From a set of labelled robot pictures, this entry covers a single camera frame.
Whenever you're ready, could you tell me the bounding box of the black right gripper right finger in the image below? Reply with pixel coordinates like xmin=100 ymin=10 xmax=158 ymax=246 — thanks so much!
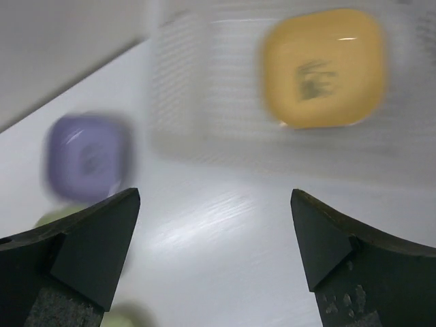
xmin=290 ymin=189 xmax=435 ymax=326

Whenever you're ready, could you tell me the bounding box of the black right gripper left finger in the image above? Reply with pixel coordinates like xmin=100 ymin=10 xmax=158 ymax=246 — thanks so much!
xmin=1 ymin=188 xmax=140 ymax=326

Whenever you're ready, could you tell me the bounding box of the green panda plate front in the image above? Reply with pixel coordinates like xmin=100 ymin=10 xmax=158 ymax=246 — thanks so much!
xmin=100 ymin=302 xmax=157 ymax=327

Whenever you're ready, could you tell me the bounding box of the green panda plate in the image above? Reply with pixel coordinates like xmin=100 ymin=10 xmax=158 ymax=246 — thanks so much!
xmin=34 ymin=204 xmax=87 ymax=228
xmin=100 ymin=302 xmax=157 ymax=327

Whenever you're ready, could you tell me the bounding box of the yellow panda plate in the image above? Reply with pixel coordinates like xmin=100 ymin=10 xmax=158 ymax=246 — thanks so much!
xmin=261 ymin=8 xmax=388 ymax=129

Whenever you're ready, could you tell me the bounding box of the white plastic bin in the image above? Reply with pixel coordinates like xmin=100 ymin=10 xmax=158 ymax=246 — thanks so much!
xmin=151 ymin=1 xmax=435 ymax=175

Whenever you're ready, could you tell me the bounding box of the green panda plate rear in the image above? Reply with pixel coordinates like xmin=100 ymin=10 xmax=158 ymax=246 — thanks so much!
xmin=34 ymin=204 xmax=87 ymax=228

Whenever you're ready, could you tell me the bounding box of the purple panda plate right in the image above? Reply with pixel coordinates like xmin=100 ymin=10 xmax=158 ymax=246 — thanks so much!
xmin=46 ymin=114 xmax=133 ymax=204

